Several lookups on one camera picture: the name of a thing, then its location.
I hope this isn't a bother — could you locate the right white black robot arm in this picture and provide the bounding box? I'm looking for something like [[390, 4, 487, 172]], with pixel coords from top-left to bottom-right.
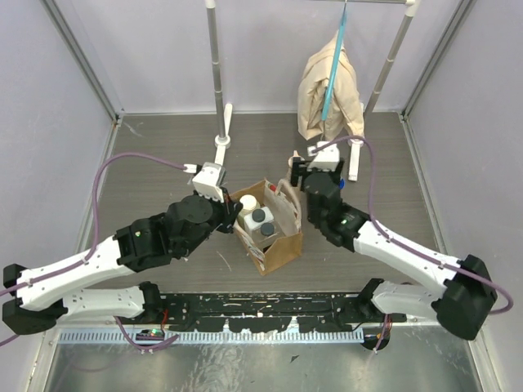
[[289, 158, 498, 341]]

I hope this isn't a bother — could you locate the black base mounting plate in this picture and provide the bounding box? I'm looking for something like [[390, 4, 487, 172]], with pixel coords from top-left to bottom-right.
[[134, 291, 408, 332]]

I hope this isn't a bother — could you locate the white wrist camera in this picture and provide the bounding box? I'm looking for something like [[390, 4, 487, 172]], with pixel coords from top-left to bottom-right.
[[307, 141, 340, 172], [192, 163, 226, 203]]

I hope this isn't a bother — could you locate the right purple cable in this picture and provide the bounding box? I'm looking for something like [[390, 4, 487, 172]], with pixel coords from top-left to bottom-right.
[[306, 135, 514, 315]]

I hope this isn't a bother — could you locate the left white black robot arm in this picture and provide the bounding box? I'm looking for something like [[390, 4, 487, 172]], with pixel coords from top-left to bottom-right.
[[2, 194, 243, 336]]

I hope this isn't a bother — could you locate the beige jacket on hanger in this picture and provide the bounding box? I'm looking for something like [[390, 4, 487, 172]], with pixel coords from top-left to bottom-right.
[[297, 36, 364, 140]]

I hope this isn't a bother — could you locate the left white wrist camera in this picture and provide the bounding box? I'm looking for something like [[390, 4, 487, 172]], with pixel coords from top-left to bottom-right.
[[192, 163, 226, 203]]

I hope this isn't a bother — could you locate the green bottle cream cap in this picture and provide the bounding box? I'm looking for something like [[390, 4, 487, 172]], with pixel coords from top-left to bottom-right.
[[239, 194, 260, 218]]

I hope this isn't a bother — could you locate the slotted cable duct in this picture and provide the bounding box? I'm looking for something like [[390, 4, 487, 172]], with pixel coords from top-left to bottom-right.
[[57, 327, 364, 345]]

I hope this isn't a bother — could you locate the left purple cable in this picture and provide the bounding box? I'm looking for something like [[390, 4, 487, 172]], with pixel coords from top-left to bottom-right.
[[0, 151, 199, 348]]

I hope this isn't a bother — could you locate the blue clothes hanger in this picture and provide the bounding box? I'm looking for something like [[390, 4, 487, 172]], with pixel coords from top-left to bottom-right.
[[321, 1, 347, 122]]

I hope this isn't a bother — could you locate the white bottle black cap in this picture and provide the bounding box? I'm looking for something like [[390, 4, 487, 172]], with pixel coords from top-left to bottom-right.
[[244, 206, 274, 235]]

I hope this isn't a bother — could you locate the white silver clothes rack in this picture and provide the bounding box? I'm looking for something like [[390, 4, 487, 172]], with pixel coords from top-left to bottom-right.
[[205, 1, 421, 165]]

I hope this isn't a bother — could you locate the purple cable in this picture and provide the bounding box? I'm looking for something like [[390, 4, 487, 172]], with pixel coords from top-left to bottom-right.
[[0, 151, 199, 348], [306, 135, 514, 315]]

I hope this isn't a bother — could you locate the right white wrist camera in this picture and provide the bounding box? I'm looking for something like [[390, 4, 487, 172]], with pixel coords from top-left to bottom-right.
[[307, 141, 340, 172]]

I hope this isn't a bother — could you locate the clear bottle black cap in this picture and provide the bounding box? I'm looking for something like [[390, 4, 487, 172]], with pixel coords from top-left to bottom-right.
[[252, 222, 284, 251]]

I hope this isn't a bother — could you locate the beige pump bottle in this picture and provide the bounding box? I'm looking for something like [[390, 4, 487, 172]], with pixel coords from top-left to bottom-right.
[[288, 150, 305, 168]]

